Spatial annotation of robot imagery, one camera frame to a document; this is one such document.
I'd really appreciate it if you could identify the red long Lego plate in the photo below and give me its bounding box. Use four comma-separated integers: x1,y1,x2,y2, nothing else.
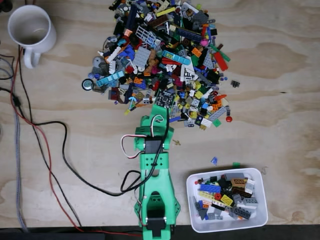
213,50,229,73

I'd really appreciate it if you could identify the dark blue long Lego plate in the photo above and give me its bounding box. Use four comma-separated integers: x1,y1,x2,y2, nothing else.
175,26,203,43

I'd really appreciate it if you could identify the light blue Lego plate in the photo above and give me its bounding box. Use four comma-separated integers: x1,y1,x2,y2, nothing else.
95,70,126,88

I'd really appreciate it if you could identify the dark blue Lego beam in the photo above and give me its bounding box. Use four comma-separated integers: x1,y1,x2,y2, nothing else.
125,4,139,30

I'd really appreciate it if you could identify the grey round Lego piece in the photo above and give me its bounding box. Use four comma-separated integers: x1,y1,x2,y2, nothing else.
91,55,108,74

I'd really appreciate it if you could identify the black camera circuit board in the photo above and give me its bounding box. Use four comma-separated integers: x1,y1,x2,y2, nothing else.
154,88,176,109

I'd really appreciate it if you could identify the dark grey Lego plate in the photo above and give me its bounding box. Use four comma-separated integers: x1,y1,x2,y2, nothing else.
191,11,209,30

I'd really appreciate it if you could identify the light grey Lego brick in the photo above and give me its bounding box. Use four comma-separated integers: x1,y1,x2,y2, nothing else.
244,178,256,195

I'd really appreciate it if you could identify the brown Lego brick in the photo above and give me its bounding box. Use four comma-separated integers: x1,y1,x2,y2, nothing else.
230,177,249,189

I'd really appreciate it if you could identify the black Lego wheel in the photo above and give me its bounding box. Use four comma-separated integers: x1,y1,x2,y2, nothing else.
81,78,94,91

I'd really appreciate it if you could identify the thick black cable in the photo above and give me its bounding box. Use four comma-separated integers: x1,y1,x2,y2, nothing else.
32,120,144,197

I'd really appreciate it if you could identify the white red black servo cable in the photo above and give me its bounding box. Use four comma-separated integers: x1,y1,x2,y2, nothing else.
120,134,147,159

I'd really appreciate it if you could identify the white ceramic mug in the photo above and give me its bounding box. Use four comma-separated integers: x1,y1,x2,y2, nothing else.
7,4,57,70

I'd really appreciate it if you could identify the grey braided cable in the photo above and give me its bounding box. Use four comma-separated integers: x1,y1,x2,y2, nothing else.
13,109,28,232

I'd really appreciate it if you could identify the grey long Lego plate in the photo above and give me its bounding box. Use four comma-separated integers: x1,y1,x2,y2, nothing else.
207,105,228,123

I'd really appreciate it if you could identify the dark grey Lego brick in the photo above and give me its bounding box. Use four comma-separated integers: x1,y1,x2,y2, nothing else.
240,197,259,207

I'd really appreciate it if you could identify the yellow long Lego plate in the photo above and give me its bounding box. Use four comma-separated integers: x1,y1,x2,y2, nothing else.
155,6,177,18

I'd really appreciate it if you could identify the blue Lego brick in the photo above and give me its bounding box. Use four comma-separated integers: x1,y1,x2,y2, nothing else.
199,184,222,194

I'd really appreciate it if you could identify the yellow thin Lego plate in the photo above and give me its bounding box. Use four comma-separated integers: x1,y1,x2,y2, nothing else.
198,190,216,200

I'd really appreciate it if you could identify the thin black looping cable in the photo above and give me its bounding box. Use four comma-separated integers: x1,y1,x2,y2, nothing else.
0,53,15,96

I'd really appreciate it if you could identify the grey wedge Lego plate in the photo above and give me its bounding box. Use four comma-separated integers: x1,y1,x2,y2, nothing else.
202,53,215,70

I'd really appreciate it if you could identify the grey square Lego plate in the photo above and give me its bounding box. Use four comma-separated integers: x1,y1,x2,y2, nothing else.
132,46,153,70

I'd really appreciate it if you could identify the white Lego lattice piece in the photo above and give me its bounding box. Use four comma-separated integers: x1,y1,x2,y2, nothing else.
135,25,156,46

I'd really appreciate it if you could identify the yellow Lego brick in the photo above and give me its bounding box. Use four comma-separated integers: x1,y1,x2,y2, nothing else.
220,194,235,207

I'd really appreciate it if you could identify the dark grey long Lego beam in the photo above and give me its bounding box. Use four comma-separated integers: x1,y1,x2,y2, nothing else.
233,206,253,220

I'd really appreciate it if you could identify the brown Lego plate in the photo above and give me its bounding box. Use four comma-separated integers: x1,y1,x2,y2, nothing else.
148,16,169,28

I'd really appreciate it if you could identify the white plastic bin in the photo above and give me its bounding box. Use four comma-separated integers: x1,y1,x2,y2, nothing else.
185,167,269,234

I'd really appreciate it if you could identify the light blue curved Lego piece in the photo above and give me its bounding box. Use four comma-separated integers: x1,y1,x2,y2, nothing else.
161,49,191,65

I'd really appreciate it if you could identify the white small Lego plate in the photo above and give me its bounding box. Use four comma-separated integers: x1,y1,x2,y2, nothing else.
199,117,213,128

